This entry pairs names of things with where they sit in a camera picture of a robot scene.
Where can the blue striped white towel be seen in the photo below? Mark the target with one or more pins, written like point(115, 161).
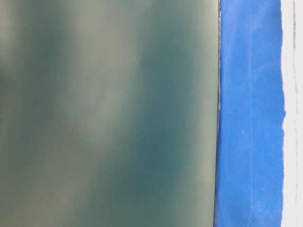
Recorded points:
point(292, 78)

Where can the green mat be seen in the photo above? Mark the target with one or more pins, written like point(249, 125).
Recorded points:
point(108, 113)

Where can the blue table cloth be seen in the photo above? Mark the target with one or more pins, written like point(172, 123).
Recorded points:
point(250, 166)

